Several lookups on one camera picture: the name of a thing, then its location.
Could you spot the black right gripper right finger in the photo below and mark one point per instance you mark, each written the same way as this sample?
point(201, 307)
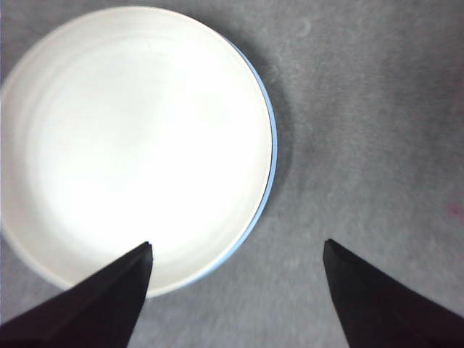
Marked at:
point(380, 311)

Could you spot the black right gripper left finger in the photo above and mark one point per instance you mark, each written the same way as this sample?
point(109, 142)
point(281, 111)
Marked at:
point(90, 311)

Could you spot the white plate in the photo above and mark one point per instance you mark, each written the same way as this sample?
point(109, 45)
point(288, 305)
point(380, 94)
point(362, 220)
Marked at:
point(137, 145)

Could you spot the blue plate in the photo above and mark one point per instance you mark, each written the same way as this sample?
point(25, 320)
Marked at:
point(275, 145)

